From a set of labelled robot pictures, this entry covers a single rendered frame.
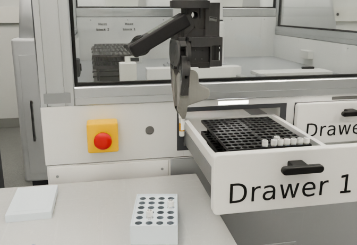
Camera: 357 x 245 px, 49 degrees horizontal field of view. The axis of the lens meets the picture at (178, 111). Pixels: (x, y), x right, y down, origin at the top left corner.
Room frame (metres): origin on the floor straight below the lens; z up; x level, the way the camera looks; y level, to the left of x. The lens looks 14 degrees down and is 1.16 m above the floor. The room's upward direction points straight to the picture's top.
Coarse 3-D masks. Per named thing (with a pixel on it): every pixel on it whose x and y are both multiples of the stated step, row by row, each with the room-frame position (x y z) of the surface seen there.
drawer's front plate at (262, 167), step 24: (216, 168) 0.62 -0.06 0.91; (240, 168) 0.63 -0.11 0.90; (264, 168) 0.64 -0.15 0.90; (336, 168) 0.66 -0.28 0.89; (216, 192) 0.62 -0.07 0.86; (240, 192) 0.63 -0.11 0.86; (264, 192) 0.64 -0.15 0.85; (288, 192) 0.64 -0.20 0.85; (312, 192) 0.65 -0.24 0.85; (336, 192) 0.66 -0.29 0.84
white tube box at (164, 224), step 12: (144, 204) 0.70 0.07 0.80; (156, 204) 0.70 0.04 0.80; (132, 216) 0.65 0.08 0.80; (144, 216) 0.66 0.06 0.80; (156, 216) 0.66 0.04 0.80; (168, 216) 0.66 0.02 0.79; (132, 228) 0.62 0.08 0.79; (144, 228) 0.62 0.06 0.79; (156, 228) 0.62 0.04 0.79; (168, 228) 0.62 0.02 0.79; (132, 240) 0.62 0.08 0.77; (144, 240) 0.62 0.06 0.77; (156, 240) 0.62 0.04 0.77; (168, 240) 0.62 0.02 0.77
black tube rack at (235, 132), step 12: (204, 120) 0.94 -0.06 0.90; (216, 120) 0.95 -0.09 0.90; (228, 120) 0.94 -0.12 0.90; (240, 120) 0.94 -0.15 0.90; (252, 120) 0.95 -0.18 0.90; (264, 120) 0.95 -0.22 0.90; (204, 132) 0.94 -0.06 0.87; (216, 132) 0.84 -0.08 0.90; (228, 132) 0.84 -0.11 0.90; (240, 132) 0.84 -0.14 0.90; (252, 132) 0.84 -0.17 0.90; (264, 132) 0.85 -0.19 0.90; (276, 132) 0.84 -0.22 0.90; (288, 132) 0.84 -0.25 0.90; (216, 144) 0.85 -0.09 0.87; (228, 144) 0.76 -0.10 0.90; (240, 144) 0.76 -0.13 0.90; (252, 144) 0.76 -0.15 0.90
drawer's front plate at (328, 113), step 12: (300, 108) 0.99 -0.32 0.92; (312, 108) 1.00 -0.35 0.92; (324, 108) 1.01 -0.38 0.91; (336, 108) 1.01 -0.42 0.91; (348, 108) 1.02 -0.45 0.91; (300, 120) 0.99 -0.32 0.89; (312, 120) 1.00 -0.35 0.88; (324, 120) 1.01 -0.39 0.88; (336, 120) 1.01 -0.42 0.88; (348, 120) 1.02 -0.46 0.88; (312, 132) 1.00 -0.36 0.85; (324, 132) 1.01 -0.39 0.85; (336, 132) 1.01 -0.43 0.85; (348, 132) 1.02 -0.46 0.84
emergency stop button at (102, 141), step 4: (104, 132) 0.86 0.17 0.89; (96, 136) 0.85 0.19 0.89; (100, 136) 0.84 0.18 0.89; (104, 136) 0.85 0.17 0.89; (108, 136) 0.85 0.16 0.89; (96, 140) 0.84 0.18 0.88; (100, 140) 0.84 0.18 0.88; (104, 140) 0.84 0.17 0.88; (108, 140) 0.85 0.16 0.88; (96, 144) 0.84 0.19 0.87; (100, 144) 0.84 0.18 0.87; (104, 144) 0.84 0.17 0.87; (108, 144) 0.85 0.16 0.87; (100, 148) 0.84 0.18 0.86; (104, 148) 0.85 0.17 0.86
